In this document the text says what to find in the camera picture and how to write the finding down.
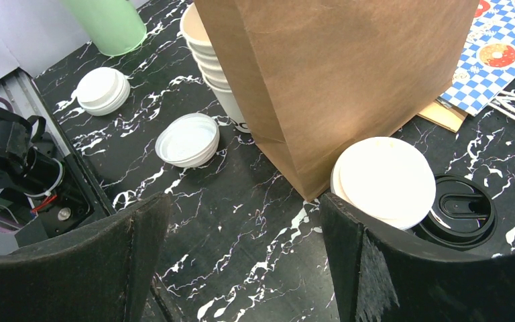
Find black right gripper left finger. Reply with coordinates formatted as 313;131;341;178
0;194;172;321

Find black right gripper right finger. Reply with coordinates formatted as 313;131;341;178
320;193;515;321

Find white lid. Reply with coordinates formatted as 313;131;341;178
154;113;220;168
76;67;131;116
331;137;436;230

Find brown paper bag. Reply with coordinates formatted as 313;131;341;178
195;0;478;201

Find black coffee cup lid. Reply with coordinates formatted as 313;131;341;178
412;174;498;251

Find green cup of stirrers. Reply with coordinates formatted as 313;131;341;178
62;0;147;56

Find stack of white lids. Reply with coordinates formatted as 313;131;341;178
180;3;250;133

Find checkered paper sheet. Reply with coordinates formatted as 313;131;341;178
439;0;515;116

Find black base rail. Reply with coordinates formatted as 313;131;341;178
0;71;113;255

